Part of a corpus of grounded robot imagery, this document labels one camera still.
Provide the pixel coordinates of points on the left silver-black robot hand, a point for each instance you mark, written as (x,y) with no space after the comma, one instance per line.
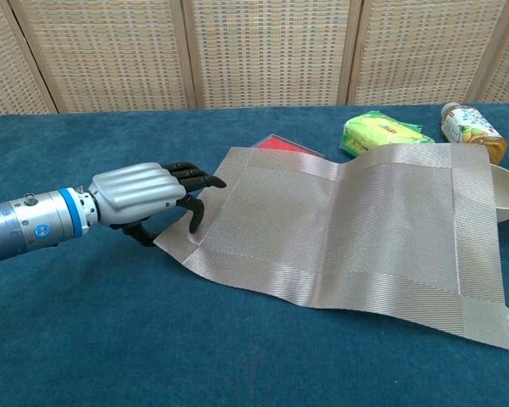
(135,193)

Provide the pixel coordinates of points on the woven grey-brown placemat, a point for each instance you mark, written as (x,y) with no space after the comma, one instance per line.
(343,237)

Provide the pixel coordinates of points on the teal table cloth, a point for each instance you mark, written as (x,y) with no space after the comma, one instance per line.
(110,318)

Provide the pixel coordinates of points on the red ink pad box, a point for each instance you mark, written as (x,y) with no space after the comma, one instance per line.
(275,144)

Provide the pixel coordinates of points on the yellow-green snack pack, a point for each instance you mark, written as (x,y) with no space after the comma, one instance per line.
(377,131)

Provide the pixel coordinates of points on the tea drink bottle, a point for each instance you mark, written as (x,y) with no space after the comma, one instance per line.
(471,127)

